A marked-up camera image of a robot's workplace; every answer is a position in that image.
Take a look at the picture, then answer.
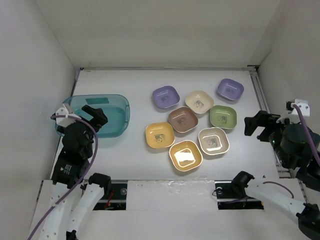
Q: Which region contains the purple plate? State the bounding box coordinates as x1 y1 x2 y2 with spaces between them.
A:
152 85 180 109
217 78 244 101

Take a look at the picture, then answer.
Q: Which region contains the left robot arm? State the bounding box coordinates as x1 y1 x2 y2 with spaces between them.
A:
28 103 112 240

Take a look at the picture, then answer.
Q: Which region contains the aluminium rail right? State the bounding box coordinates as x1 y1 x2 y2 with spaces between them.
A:
248 65 270 113

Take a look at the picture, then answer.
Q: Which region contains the brown plate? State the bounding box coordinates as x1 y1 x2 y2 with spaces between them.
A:
168 106 199 133

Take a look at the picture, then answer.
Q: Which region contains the teal transparent plastic bin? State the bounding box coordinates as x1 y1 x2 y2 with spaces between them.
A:
51 94 130 139

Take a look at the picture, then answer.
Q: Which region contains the green plate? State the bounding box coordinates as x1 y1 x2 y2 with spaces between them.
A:
209 105 237 130

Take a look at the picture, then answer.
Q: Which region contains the yellow plate front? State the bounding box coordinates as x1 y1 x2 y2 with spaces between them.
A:
169 140 203 173

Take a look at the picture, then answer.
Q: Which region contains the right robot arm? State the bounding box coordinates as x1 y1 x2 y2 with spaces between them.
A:
230 110 320 240

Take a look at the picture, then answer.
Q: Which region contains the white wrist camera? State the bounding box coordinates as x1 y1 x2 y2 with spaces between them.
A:
54 103 80 128
276 99 311 124

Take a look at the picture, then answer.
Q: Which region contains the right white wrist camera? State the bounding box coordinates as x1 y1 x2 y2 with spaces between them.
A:
276 99 311 124

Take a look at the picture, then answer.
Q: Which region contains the cream plate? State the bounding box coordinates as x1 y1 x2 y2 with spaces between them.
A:
185 90 214 115

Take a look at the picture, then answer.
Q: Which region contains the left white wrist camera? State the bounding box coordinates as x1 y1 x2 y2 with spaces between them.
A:
54 103 80 128

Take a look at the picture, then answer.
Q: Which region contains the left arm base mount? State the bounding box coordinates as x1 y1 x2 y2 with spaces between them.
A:
93 181 128 211

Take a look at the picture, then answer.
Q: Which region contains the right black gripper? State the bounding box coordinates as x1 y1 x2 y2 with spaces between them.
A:
244 108 301 167

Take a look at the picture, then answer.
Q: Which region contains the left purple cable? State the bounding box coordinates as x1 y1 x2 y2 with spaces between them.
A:
26 113 99 240

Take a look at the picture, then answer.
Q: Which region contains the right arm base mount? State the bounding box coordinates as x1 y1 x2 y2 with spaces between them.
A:
212 180 264 210

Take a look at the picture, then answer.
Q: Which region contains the yellow plate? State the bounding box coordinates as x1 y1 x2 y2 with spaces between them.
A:
145 122 175 149
169 140 203 173

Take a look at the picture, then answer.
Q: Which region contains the beige plate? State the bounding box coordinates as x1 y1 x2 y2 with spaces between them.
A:
198 127 230 160

